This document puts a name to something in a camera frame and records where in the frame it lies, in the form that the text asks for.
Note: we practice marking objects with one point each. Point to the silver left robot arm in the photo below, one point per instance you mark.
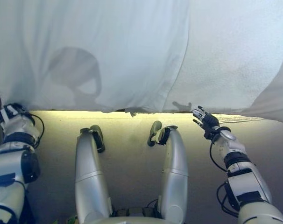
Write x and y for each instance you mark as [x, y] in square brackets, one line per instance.
[8, 168]

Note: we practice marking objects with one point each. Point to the dark left robot foot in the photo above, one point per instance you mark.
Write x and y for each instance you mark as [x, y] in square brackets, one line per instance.
[98, 137]

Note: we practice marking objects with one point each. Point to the dark robot foot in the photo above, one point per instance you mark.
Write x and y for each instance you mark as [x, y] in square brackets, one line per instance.
[154, 131]
[98, 137]

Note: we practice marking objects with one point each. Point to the silver left robot leg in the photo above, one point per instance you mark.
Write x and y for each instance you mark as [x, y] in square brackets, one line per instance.
[90, 175]

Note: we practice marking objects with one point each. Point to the silver robot leg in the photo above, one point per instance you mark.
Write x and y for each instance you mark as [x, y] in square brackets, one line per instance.
[175, 175]
[90, 175]

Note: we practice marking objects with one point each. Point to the silver robot torso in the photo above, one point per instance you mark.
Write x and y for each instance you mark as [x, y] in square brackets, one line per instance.
[132, 220]

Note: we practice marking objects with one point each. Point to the white bed sheet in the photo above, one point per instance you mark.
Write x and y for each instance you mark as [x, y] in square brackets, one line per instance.
[174, 106]

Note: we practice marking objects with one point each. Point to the white duvet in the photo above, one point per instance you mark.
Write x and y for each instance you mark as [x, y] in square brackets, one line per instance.
[97, 46]

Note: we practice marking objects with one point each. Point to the silver right robot leg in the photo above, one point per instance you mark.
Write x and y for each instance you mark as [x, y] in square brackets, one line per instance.
[175, 175]

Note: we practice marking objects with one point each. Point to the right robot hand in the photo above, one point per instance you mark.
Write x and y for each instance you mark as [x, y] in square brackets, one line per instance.
[209, 123]

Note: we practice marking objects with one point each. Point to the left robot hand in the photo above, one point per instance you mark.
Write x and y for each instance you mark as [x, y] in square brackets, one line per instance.
[10, 112]

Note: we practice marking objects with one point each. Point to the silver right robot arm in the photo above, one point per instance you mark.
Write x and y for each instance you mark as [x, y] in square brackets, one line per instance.
[249, 182]

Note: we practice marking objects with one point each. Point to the green yellow waist piece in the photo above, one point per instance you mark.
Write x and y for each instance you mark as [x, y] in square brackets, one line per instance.
[72, 219]

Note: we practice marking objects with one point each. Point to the dark right robot foot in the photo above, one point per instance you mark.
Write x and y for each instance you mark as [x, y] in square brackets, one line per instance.
[154, 131]

